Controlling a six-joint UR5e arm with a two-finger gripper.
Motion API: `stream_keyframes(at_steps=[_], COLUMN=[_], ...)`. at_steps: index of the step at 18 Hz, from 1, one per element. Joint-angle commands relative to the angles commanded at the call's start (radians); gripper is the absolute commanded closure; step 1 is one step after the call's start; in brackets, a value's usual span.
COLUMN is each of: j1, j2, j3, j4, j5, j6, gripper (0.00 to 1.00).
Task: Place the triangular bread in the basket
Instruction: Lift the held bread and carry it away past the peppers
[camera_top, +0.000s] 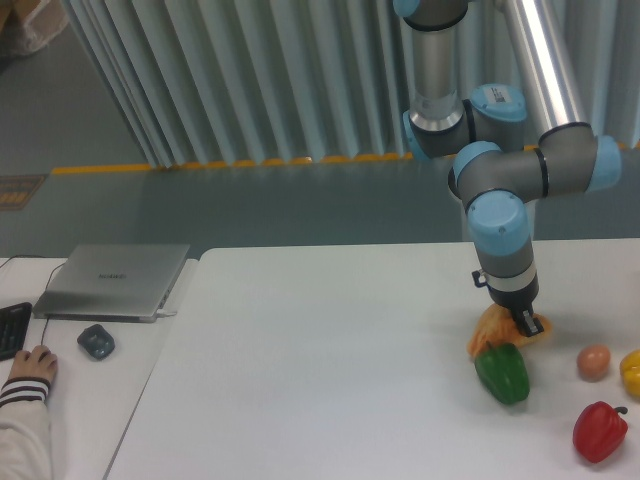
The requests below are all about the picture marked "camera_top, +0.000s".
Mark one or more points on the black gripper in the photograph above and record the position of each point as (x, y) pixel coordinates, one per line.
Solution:
(521, 301)

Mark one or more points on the orange triangular bread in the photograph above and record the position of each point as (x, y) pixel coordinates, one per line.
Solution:
(496, 327)

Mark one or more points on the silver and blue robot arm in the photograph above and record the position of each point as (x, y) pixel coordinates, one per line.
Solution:
(510, 146)

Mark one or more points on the forearm in white striped sleeve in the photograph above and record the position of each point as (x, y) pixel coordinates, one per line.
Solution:
(25, 429)

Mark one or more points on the person's hand on mouse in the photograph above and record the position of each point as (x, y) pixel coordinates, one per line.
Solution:
(39, 364)

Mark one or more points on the green bell pepper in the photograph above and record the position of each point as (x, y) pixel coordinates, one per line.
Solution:
(502, 371)

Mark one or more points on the brown egg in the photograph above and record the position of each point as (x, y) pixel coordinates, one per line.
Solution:
(593, 361)

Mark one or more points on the yellow bell pepper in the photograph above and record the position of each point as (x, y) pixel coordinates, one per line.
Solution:
(629, 369)

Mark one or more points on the red bell pepper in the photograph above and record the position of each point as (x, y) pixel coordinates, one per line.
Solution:
(599, 431)

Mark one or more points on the white usb plug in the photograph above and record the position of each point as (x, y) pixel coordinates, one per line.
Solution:
(164, 314)

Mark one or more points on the white folding partition screen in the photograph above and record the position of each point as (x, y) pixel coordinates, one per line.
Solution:
(232, 81)

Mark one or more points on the silver closed laptop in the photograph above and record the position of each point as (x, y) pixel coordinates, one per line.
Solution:
(116, 282)

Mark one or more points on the black keyboard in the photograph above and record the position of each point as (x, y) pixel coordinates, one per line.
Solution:
(14, 323)

